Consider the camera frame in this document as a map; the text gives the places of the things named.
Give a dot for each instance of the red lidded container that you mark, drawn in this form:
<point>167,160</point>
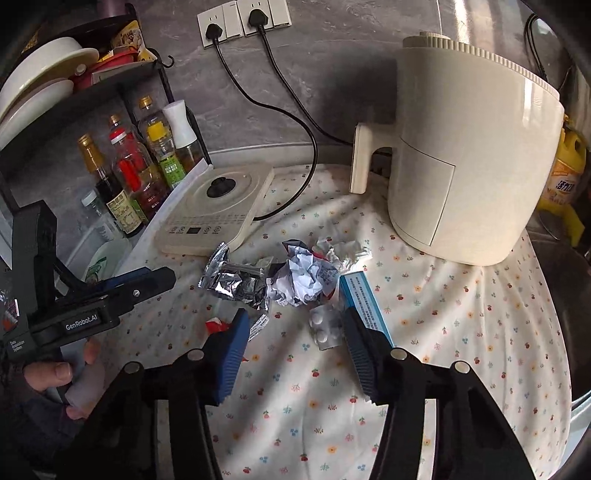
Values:
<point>115,64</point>

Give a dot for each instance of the silver foil wrapper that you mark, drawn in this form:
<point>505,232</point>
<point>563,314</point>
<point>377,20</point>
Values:
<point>235,281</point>

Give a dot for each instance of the blue white medicine box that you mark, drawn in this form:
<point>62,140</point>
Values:
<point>364,297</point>

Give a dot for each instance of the white wall outlet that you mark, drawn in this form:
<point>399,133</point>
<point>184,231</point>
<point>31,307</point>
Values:
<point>277,11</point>
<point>226,18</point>

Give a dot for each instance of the cream air fryer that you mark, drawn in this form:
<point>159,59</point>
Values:
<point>461,161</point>

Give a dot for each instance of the person's left hand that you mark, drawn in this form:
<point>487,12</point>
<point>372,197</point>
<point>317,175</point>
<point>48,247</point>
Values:
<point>57,374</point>

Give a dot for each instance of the white paper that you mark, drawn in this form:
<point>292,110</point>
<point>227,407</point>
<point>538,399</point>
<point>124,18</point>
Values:
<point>300,277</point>

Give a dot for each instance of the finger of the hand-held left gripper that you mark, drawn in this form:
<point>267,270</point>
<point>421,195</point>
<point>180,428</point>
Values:
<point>117,276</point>
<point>147,284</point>

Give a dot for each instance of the dark sauce bottle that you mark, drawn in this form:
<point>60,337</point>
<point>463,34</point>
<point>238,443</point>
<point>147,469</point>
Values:
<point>111,194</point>

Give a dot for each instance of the yellow detergent bottle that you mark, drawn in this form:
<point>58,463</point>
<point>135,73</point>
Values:
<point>565,175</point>

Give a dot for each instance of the red white wrapper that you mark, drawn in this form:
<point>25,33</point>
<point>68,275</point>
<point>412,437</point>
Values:
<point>217,326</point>

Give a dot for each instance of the floral tablecloth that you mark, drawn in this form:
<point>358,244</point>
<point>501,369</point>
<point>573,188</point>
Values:
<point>461,346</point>

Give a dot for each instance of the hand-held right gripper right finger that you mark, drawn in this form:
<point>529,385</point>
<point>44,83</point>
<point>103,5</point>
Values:
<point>362,364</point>

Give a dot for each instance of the cream induction cooker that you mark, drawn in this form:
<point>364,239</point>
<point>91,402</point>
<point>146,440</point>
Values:
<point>217,212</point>

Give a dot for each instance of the white plate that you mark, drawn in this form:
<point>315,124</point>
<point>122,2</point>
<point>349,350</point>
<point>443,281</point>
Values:
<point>32,113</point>

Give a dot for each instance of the white bowl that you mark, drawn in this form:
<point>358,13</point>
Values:
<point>46,69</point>

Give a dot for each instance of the crumpled white plastic wrapper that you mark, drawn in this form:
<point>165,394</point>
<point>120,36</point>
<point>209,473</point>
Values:
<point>346,253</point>

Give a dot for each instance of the black spice rack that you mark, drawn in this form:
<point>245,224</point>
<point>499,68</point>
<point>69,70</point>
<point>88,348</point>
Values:
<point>134,74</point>

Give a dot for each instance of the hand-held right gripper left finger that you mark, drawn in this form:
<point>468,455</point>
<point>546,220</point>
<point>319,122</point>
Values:
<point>233,355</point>

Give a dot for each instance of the white pill blister pack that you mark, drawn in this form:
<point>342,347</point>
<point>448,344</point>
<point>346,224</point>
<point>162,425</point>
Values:
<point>323,328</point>

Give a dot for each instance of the yellow label oil bottle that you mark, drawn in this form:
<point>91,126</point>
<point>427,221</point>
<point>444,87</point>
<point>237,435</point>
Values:
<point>161,147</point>

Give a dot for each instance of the red cap bottle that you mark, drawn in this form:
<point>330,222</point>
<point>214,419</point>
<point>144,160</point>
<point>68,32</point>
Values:
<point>134,170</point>

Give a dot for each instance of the yellow snack packet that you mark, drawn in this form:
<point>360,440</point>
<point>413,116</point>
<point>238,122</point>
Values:
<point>131,39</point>

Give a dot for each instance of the small clear jar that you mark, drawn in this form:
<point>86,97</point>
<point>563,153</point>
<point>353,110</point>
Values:
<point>97,212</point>

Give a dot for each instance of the white plastic container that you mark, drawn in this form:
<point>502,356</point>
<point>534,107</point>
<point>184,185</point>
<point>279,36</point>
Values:
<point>108,263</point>

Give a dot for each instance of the white top oil dispenser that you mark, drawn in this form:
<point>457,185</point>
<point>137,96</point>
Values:
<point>181,127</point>

